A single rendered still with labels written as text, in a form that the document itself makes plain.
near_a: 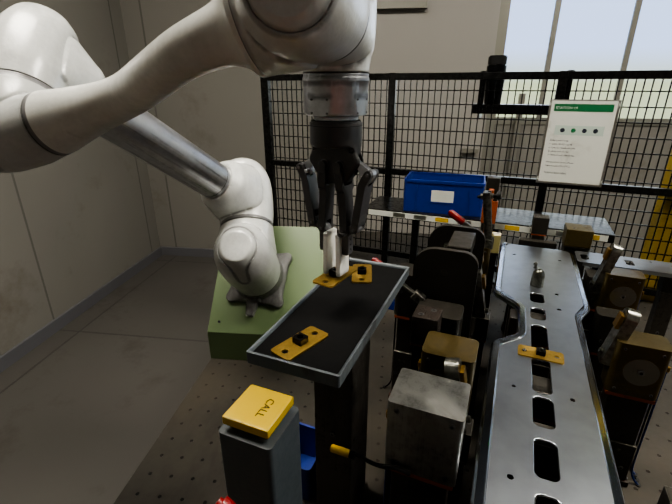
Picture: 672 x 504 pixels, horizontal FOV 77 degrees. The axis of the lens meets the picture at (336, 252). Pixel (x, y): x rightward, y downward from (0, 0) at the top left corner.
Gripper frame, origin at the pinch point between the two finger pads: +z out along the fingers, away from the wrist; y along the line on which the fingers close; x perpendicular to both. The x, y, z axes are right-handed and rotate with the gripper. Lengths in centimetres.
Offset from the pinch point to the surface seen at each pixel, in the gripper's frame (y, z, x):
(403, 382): 15.2, 14.6, -6.3
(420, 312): 9.4, 15.6, 15.3
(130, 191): -293, 58, 148
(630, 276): 45, 21, 70
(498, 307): 11, 56, 102
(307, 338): 2.5, 8.7, -11.7
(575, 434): 37.8, 25.6, 9.3
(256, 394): 3.4, 9.6, -23.4
